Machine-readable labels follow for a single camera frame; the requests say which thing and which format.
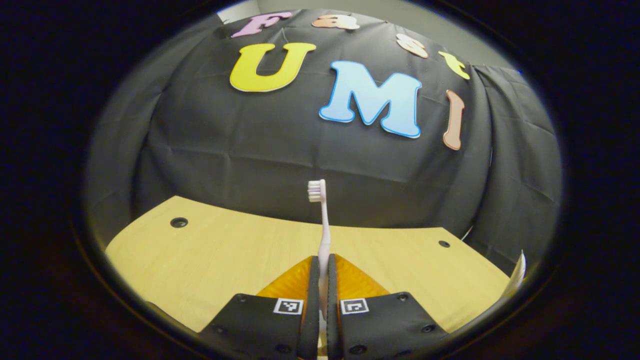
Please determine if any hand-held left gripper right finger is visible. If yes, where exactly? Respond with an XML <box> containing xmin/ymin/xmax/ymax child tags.
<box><xmin>327</xmin><ymin>253</ymin><xmax>449</xmax><ymax>360</ymax></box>

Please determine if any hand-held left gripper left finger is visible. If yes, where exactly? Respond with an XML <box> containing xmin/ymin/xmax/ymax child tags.
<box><xmin>200</xmin><ymin>255</ymin><xmax>321</xmax><ymax>360</ymax></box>

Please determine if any pale pink toothbrush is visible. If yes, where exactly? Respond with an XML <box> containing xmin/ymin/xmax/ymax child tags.
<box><xmin>307</xmin><ymin>179</ymin><xmax>332</xmax><ymax>321</ymax></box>

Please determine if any light wooden desktop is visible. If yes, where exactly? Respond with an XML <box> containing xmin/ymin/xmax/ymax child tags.
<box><xmin>105</xmin><ymin>195</ymin><xmax>512</xmax><ymax>334</ymax></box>

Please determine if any black backdrop cloth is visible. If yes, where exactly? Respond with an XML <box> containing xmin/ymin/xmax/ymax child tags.
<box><xmin>82</xmin><ymin>7</ymin><xmax>563</xmax><ymax>276</ymax></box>

